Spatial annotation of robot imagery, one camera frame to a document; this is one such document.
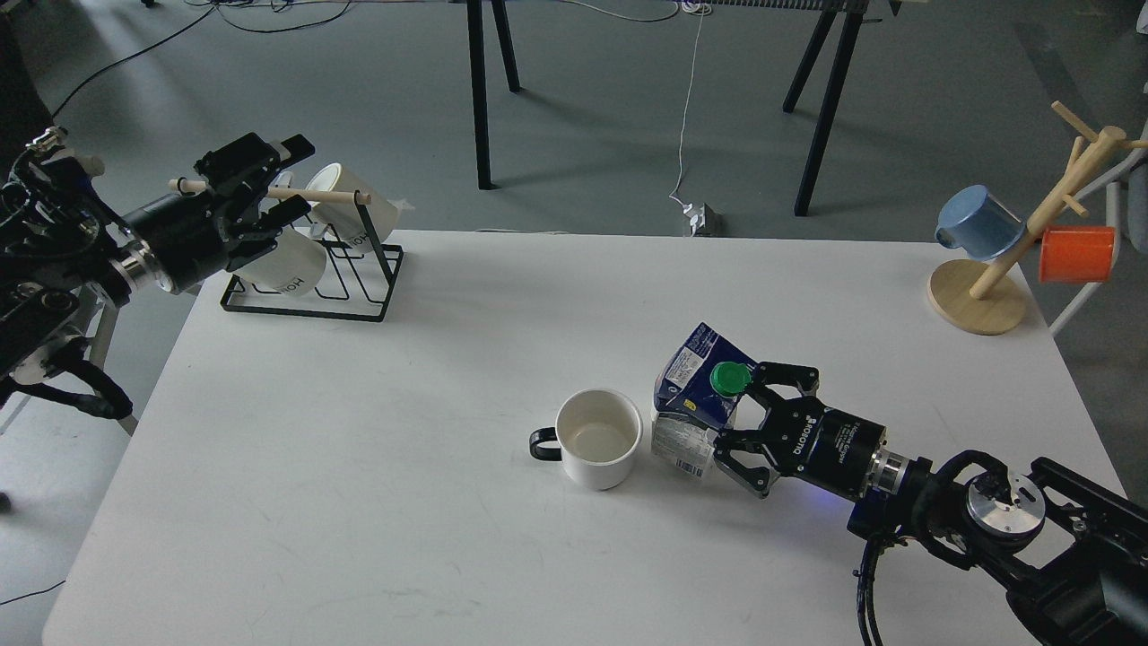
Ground white mug on rack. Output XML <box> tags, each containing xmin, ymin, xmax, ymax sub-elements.
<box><xmin>233</xmin><ymin>226</ymin><xmax>327</xmax><ymax>297</ymax></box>
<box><xmin>305</xmin><ymin>162</ymin><xmax>400</xmax><ymax>255</ymax></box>

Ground blue mug on tree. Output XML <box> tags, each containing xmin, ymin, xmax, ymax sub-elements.
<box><xmin>934</xmin><ymin>185</ymin><xmax>1026</xmax><ymax>262</ymax></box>

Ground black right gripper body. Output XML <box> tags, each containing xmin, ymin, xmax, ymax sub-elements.
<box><xmin>762</xmin><ymin>397</ymin><xmax>886</xmax><ymax>500</ymax></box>

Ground grey office chair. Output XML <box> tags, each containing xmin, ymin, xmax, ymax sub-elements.
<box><xmin>3</xmin><ymin>289</ymin><xmax>138</xmax><ymax>436</ymax></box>

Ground wooden mug tree stand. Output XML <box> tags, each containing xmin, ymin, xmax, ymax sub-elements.
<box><xmin>926</xmin><ymin>101</ymin><xmax>1145</xmax><ymax>336</ymax></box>

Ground black wire mug rack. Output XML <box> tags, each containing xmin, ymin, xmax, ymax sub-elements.
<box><xmin>219</xmin><ymin>171</ymin><xmax>413</xmax><ymax>322</ymax></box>

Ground blue white milk carton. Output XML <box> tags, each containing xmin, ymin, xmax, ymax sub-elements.
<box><xmin>651</xmin><ymin>322</ymin><xmax>757</xmax><ymax>478</ymax></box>

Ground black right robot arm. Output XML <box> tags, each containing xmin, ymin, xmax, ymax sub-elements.
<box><xmin>709</xmin><ymin>361</ymin><xmax>1147</xmax><ymax>645</ymax></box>

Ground orange mug on tree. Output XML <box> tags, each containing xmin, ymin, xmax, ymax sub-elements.
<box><xmin>1038</xmin><ymin>225</ymin><xmax>1116</xmax><ymax>285</ymax></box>

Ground white power cable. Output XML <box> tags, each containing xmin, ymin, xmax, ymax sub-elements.
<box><xmin>668</xmin><ymin>0</ymin><xmax>714</xmax><ymax>216</ymax></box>

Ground white mug black handle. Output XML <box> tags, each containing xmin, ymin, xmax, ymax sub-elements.
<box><xmin>528</xmin><ymin>388</ymin><xmax>643</xmax><ymax>491</ymax></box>

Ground white mug front on rack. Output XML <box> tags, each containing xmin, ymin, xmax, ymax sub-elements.
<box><xmin>233</xmin><ymin>226</ymin><xmax>327</xmax><ymax>297</ymax></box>

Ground black table legs left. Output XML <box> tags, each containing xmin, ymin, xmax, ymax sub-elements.
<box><xmin>464</xmin><ymin>0</ymin><xmax>522</xmax><ymax>190</ymax></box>

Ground black table legs right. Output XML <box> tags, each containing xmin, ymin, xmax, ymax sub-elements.
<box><xmin>782</xmin><ymin>1</ymin><xmax>869</xmax><ymax>217</ymax></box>

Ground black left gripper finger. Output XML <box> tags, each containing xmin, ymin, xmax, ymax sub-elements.
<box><xmin>238</xmin><ymin>195</ymin><xmax>311</xmax><ymax>244</ymax></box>
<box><xmin>228</xmin><ymin>134</ymin><xmax>316</xmax><ymax>176</ymax></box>

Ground white mug rear on rack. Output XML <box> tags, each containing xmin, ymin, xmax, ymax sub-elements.
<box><xmin>305</xmin><ymin>162</ymin><xmax>400</xmax><ymax>255</ymax></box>

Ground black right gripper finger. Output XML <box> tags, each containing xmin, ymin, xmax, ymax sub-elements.
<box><xmin>713</xmin><ymin>429</ymin><xmax>779</xmax><ymax>499</ymax></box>
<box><xmin>743</xmin><ymin>361</ymin><xmax>821</xmax><ymax>418</ymax></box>

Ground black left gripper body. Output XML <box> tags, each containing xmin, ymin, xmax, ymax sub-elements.
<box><xmin>126</xmin><ymin>153</ymin><xmax>274</xmax><ymax>293</ymax></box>

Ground black table legs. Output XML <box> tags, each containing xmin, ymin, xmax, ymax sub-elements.
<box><xmin>782</xmin><ymin>1</ymin><xmax>869</xmax><ymax>217</ymax></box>
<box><xmin>464</xmin><ymin>0</ymin><xmax>522</xmax><ymax>190</ymax></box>

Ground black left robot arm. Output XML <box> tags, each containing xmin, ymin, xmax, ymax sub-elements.
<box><xmin>3</xmin><ymin>127</ymin><xmax>315</xmax><ymax>420</ymax></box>

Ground black floor cable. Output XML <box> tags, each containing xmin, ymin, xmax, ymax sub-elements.
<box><xmin>49</xmin><ymin>0</ymin><xmax>355</xmax><ymax>122</ymax></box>

